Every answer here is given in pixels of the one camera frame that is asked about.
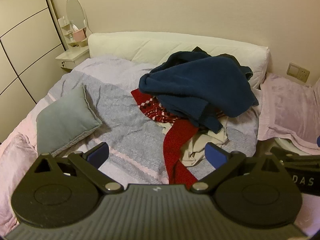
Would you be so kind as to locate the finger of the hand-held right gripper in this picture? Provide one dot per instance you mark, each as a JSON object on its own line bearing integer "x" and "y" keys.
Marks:
{"x": 300, "y": 158}

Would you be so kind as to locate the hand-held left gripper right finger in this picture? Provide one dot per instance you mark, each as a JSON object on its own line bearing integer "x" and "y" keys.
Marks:
{"x": 215, "y": 155}

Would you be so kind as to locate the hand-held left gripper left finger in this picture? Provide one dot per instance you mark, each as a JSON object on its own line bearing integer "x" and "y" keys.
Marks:
{"x": 98, "y": 153}

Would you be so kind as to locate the navy blue knit sweater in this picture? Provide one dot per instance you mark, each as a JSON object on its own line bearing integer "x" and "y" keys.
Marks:
{"x": 197, "y": 85}

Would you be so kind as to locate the beige garment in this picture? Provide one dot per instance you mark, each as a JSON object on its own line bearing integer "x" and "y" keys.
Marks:
{"x": 197, "y": 147}

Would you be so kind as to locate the pale rounded chair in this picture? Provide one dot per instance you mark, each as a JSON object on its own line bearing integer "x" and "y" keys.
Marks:
{"x": 285, "y": 142}

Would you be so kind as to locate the pink and grey bedspread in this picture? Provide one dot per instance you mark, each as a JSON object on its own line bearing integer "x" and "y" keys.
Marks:
{"x": 130, "y": 130}

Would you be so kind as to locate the red patterned knit sweater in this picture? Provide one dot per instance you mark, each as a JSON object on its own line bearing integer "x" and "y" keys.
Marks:
{"x": 178, "y": 140}

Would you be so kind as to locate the grey square cushion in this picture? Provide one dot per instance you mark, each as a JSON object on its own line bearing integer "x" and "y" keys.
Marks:
{"x": 66, "y": 120}

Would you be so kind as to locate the pink fleece cloth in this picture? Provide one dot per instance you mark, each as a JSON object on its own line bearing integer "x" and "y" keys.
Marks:
{"x": 290, "y": 110}

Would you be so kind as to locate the pink fleece pillow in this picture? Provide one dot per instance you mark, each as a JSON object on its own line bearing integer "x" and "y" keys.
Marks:
{"x": 15, "y": 170}

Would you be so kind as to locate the white dressing table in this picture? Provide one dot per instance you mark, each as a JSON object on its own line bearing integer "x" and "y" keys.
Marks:
{"x": 72, "y": 56}

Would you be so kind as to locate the white padded headboard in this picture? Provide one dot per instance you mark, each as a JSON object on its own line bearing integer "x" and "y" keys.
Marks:
{"x": 150, "y": 45}

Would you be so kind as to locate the pink tissue box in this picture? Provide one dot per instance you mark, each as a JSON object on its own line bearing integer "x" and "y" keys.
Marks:
{"x": 79, "y": 35}

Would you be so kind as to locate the cream wardrobe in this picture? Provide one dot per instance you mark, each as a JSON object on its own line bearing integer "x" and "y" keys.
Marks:
{"x": 25, "y": 42}

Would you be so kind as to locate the wall socket plate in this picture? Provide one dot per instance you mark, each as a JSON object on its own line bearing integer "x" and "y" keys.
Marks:
{"x": 298, "y": 72}

